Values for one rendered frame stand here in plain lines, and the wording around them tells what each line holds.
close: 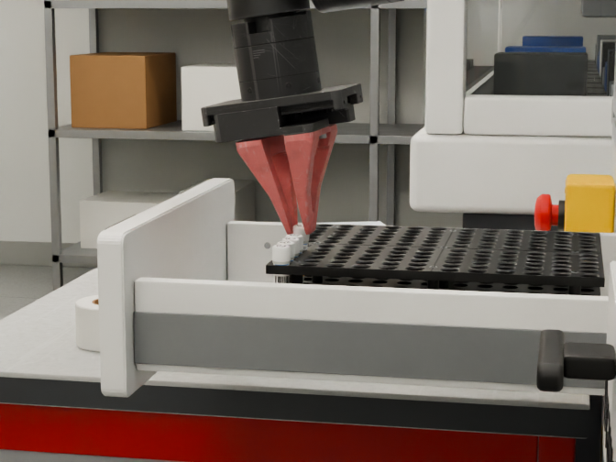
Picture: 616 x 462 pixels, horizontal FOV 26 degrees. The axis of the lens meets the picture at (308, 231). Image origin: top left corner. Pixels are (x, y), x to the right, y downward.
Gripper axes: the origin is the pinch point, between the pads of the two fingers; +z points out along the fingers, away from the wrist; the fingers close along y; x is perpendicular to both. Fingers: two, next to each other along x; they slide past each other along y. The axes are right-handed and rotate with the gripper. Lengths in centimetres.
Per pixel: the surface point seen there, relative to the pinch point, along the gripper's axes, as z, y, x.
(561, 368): 3.3, -21.4, 30.7
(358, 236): 2.5, -2.2, -6.9
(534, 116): 1, -6, -83
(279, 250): 0.8, -0.3, 6.3
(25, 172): 26, 248, -401
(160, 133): 14, 166, -358
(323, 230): 2.0, 0.9, -8.1
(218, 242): 2.5, 10.6, -10.4
